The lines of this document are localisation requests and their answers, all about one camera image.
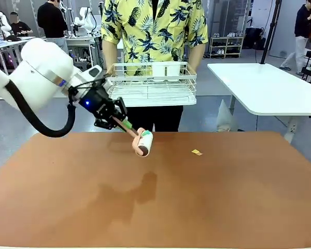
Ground white plastic utensil holder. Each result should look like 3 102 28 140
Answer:
152 64 181 82

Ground white workbench with cloth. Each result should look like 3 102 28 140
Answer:
0 36 37 76

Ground light wooden shoe rack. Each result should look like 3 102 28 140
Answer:
209 36 244 59

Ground person's left forearm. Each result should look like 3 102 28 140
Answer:
189 43 207 73

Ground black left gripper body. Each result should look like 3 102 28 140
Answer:
68 79 120 120

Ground white drain tray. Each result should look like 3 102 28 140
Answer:
107 87 197 107

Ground standing person in black sweater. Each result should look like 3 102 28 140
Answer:
37 0 68 54

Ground black backpack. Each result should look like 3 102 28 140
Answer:
245 27 265 50

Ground pink handled lint roller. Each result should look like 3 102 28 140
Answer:
110 117 154 158

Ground black tripod stand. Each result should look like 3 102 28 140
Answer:
260 0 282 65

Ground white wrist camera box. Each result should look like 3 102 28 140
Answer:
81 64 104 79

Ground white side table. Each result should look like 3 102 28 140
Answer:
207 63 311 144

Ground person in dark hoodie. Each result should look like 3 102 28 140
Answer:
279 0 311 76

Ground person in yellow floral shirt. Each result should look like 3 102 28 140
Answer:
101 0 209 77

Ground black corrugated cable hose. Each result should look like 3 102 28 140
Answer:
0 66 77 138

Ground person's right forearm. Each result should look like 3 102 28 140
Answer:
103 38 120 72

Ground seated person in black t-shirt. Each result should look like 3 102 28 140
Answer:
9 11 34 37

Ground white wire dish rack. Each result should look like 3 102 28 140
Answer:
105 61 197 102

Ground person's black trousers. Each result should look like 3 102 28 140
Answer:
126 105 184 132

